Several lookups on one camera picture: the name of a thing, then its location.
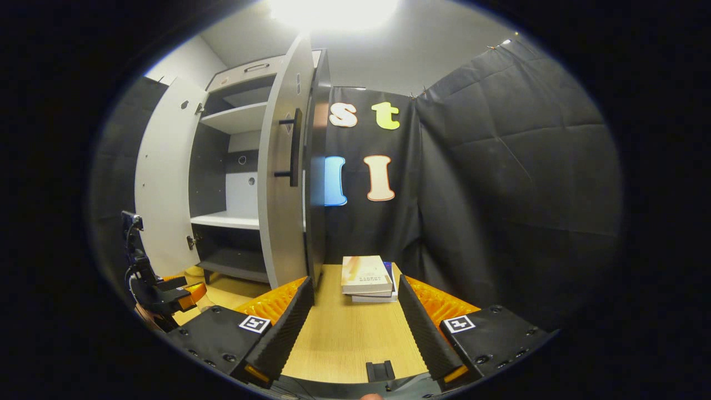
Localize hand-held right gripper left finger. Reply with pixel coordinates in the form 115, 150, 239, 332
167, 276, 316, 389

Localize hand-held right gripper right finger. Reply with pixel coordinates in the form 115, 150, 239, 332
397, 274, 559, 389

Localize grey cabinet door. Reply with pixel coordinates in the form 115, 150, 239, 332
257, 33, 317, 291
134, 77, 209, 277

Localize grey wooden cabinet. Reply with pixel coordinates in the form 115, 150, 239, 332
188, 49, 333, 305

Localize grey cabinet drawer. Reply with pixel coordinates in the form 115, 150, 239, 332
207, 56, 287, 93

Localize white book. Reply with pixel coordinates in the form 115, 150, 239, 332
351, 292, 399, 304

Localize beige book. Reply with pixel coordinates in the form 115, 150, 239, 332
341, 256, 394, 296

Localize black backdrop cloth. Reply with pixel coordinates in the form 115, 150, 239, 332
325, 38, 623, 328
92, 77, 167, 289

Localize large ceiling light panel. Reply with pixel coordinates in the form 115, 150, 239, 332
267, 0, 400, 32

